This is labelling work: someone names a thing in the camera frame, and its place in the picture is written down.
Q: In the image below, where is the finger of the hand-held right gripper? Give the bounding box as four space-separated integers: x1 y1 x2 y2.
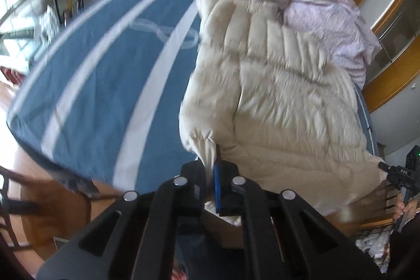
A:
377 161 392 184

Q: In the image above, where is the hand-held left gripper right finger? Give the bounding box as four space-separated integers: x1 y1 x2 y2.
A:
213 145 383 280

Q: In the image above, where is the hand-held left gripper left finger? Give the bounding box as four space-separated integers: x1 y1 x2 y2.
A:
36 161 211 280

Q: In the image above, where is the cream puffer jacket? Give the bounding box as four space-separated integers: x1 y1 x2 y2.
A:
179 0 391 218

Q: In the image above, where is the person's right hand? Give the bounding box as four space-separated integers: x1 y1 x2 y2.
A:
393 194 418 222

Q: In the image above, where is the wooden slatted chair back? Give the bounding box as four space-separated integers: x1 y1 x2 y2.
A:
356 180 399 230

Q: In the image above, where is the person's dark clothing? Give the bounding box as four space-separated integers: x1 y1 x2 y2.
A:
388 210 420 276

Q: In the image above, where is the white crumpled cloth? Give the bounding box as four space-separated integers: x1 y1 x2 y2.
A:
355 227 392 259

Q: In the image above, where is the wooden wardrobe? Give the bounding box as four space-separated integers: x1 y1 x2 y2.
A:
339 0 420 114

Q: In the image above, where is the blue white striped bed sheet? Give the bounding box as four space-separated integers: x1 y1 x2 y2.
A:
6 0 381 195

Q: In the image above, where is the dark wooden chair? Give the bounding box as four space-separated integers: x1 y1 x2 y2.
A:
0 165 93 249

